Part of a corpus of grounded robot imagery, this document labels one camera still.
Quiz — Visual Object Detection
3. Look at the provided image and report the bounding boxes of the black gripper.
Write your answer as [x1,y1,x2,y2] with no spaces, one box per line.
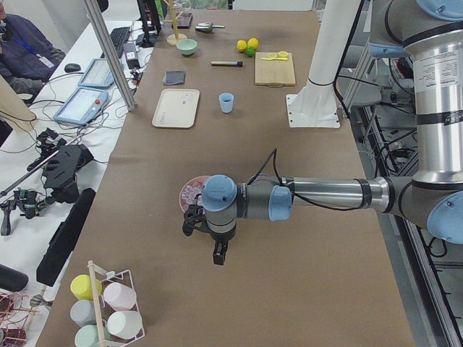
[211,231,236,265]

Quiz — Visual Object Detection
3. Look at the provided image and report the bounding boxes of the steel muddler black tip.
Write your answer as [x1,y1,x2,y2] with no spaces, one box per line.
[211,61,243,67]

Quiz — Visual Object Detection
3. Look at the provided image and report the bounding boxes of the pink cup in rack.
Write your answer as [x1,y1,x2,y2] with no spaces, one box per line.
[103,283,137,311]

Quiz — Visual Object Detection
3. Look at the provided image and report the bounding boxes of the white cup in rack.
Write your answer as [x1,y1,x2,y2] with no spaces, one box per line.
[106,311,143,340]

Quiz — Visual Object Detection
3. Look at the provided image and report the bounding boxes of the white cup rack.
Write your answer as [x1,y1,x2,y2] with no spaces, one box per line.
[88,260,145,346]

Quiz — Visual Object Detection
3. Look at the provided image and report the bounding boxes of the yellow cup in rack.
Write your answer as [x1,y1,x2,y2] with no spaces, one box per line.
[70,274,93,300]

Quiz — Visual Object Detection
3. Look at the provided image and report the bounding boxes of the grey cup in rack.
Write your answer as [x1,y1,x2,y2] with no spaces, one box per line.
[69,299,96,327]

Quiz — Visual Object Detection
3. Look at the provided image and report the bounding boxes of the light blue cup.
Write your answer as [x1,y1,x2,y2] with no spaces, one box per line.
[218,93,234,113]

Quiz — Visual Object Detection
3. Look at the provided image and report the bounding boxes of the green cup in rack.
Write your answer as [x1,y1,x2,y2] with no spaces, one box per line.
[74,325,99,347]

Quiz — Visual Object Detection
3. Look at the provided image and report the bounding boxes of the steel ice scoop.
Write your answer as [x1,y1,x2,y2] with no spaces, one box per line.
[195,22,226,33]

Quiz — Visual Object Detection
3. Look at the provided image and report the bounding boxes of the pink bowl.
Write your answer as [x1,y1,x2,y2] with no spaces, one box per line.
[179,175,213,214]

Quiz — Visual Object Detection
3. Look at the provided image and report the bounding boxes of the cream rabbit tray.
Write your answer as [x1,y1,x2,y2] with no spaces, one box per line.
[152,88,200,129]

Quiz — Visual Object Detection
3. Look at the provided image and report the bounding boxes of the black speaker bar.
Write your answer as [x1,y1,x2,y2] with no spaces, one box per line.
[36,188,95,287]

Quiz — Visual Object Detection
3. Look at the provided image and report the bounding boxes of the grey folded cloth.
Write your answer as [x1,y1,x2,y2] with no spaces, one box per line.
[163,70,186,85]

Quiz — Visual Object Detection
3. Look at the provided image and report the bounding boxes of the black device with rod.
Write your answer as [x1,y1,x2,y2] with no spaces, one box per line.
[1,128,94,203]

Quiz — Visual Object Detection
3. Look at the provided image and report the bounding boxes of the wooden cutting board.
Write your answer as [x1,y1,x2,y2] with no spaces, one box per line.
[255,52,296,87]

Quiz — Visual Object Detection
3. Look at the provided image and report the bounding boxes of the teach pendant near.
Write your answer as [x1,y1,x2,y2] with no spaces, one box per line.
[53,87,109,125]

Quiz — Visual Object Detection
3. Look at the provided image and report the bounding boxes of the teach pendant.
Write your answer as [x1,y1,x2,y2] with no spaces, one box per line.
[78,59,114,89]
[53,87,109,125]

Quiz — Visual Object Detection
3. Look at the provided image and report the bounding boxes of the green lime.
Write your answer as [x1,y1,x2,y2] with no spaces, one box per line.
[245,47,255,58]

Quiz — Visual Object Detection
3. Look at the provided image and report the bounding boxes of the green bowl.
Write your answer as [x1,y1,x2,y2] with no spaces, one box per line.
[176,38,197,56]

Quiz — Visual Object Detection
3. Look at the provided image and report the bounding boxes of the yellow lemon near muddler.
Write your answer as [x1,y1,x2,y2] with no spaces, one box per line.
[236,40,247,53]

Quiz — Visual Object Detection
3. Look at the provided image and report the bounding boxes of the yellow lemon far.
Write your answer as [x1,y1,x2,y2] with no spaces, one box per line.
[247,38,259,50]

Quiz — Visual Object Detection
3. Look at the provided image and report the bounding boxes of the teach pendant far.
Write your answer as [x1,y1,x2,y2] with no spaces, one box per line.
[78,59,114,89]

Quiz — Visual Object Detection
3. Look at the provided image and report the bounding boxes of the wooden mug tree stand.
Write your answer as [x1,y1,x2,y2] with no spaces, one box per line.
[163,0,187,46]

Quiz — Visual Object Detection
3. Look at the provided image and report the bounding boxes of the black computer mouse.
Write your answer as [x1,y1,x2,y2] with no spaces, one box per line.
[64,63,81,73]

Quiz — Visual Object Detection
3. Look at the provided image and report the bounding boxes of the black keyboard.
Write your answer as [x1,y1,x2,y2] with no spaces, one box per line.
[110,27,130,58]

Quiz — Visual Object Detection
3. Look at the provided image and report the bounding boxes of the seated person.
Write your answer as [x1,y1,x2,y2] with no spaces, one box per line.
[1,5,66,97]

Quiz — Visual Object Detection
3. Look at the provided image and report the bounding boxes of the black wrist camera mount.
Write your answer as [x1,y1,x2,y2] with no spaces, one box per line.
[182,205,211,236]

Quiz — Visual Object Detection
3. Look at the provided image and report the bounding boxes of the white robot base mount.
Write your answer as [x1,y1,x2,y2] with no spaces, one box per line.
[286,0,362,128]

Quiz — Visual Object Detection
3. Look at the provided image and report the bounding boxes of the aluminium frame post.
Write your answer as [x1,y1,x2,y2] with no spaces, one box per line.
[83,0,136,111]

